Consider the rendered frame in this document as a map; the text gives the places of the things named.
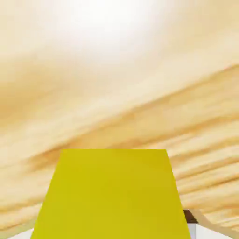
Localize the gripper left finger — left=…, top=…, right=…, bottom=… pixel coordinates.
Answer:
left=7, top=228, right=35, bottom=239

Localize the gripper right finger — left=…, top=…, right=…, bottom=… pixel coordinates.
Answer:
left=183, top=209, right=232, bottom=239

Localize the small yellow cube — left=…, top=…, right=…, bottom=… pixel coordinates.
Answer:
left=29, top=148, right=192, bottom=239

